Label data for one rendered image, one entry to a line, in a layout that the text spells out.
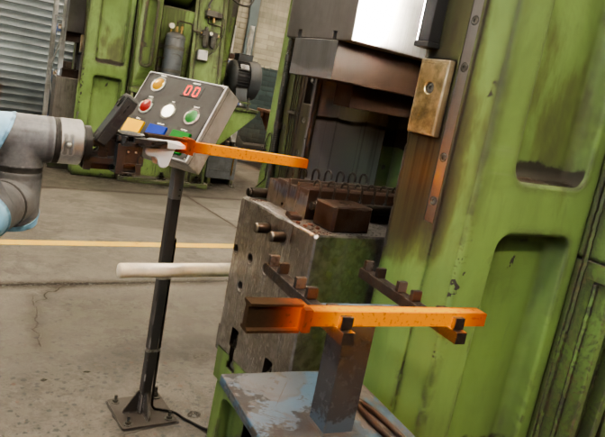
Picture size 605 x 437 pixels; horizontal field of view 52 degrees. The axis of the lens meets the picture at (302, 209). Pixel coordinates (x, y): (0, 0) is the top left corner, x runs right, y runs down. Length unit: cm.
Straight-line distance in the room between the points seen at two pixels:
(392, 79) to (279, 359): 77
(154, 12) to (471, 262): 538
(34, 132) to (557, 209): 116
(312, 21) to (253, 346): 86
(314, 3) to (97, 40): 493
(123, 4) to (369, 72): 509
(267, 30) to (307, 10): 909
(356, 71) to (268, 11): 922
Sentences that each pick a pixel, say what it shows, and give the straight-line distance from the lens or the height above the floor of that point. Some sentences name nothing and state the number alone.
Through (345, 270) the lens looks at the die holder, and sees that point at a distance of 151.
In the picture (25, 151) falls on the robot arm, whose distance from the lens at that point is 126.
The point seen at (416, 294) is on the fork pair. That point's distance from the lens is 113.
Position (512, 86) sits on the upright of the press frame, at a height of 132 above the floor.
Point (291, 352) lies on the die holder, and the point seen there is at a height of 62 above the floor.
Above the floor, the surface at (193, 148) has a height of 107.
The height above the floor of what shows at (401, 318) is 92.
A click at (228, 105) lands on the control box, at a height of 114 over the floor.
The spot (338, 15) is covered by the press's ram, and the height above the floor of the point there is 142.
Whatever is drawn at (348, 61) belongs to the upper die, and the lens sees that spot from 157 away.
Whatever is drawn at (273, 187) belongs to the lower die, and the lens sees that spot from 171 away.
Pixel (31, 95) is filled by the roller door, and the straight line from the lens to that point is 954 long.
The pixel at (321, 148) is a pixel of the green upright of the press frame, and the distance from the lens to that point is 188.
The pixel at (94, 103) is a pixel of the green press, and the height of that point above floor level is 73.
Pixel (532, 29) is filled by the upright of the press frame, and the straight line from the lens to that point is 140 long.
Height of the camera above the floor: 123
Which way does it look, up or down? 11 degrees down
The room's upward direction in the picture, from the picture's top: 11 degrees clockwise
